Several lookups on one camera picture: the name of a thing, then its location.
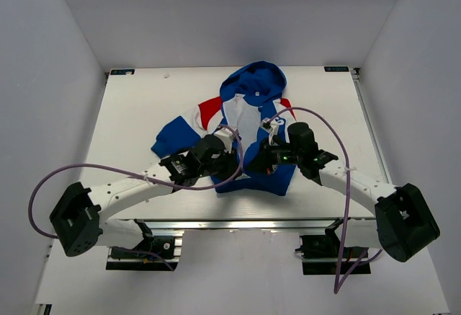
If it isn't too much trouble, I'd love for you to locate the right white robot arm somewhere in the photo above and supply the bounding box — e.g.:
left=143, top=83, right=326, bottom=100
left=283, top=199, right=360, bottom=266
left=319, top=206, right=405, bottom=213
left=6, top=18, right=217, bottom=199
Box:
left=248, top=120, right=440, bottom=262

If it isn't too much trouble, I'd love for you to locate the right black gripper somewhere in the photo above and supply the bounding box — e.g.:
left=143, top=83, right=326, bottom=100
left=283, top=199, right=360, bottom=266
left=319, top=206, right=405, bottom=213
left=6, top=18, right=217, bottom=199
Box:
left=245, top=136, right=302, bottom=175

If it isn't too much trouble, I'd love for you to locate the purple cable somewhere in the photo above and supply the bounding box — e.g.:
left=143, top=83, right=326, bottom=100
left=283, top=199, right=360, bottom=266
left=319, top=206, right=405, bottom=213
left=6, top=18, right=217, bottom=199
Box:
left=28, top=124, right=245, bottom=271
left=268, top=107, right=383, bottom=295

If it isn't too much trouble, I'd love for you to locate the right blue table label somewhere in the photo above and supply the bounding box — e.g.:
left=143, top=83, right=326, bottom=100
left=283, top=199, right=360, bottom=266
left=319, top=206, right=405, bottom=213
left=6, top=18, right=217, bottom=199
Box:
left=323, top=66, right=349, bottom=73

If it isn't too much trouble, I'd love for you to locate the blue table label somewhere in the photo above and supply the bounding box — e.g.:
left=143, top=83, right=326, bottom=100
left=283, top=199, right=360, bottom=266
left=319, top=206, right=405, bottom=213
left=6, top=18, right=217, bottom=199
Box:
left=109, top=69, right=135, bottom=76
left=323, top=66, right=349, bottom=73

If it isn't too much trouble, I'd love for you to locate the aluminium table front rail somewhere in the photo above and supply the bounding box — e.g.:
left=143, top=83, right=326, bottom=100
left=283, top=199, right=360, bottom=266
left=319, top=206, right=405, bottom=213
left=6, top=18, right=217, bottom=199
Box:
left=145, top=218, right=336, bottom=230

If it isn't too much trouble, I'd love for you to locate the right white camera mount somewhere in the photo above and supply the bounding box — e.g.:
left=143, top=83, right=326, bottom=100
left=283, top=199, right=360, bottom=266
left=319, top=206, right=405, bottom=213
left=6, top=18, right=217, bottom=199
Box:
left=260, top=117, right=285, bottom=146

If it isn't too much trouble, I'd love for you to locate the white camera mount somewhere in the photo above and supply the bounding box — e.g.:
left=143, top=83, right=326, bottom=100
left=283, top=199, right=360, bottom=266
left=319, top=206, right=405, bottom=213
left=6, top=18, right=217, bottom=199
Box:
left=260, top=117, right=285, bottom=146
left=213, top=125, right=237, bottom=152

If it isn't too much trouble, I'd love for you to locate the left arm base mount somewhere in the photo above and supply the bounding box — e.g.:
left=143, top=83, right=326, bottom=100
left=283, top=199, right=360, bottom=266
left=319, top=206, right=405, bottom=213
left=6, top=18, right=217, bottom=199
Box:
left=106, top=220, right=179, bottom=272

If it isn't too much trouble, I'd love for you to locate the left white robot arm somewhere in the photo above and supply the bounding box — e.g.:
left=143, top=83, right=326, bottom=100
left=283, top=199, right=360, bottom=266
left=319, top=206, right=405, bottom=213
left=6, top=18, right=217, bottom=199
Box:
left=50, top=129, right=241, bottom=257

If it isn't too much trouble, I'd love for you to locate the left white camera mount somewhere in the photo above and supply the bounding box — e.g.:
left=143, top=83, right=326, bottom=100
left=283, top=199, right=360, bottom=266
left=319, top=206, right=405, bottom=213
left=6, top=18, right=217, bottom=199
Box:
left=213, top=125, right=237, bottom=152

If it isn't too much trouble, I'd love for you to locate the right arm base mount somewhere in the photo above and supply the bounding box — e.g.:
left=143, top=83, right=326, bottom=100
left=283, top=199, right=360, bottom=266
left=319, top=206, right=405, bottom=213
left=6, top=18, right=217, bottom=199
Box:
left=295, top=225, right=371, bottom=275

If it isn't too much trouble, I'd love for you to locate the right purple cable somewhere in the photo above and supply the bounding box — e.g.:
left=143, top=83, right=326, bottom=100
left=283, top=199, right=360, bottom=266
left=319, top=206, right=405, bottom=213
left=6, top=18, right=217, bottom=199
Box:
left=268, top=107, right=383, bottom=295

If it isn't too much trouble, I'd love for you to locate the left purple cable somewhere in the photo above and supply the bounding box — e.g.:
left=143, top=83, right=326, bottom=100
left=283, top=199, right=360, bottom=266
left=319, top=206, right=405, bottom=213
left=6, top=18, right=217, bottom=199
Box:
left=28, top=124, right=245, bottom=271

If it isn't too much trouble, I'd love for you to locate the white front cover board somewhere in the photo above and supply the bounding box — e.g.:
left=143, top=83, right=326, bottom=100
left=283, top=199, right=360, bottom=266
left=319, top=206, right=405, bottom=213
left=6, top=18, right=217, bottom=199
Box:
left=37, top=231, right=448, bottom=314

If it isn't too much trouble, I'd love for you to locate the blue white red jacket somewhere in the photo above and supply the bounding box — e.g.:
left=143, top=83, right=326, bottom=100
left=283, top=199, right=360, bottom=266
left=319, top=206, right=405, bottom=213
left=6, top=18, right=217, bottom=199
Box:
left=151, top=61, right=296, bottom=196

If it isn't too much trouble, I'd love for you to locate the left blue table label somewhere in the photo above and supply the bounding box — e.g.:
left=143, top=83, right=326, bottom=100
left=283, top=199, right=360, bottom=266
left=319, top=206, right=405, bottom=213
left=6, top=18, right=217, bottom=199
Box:
left=109, top=69, right=135, bottom=76

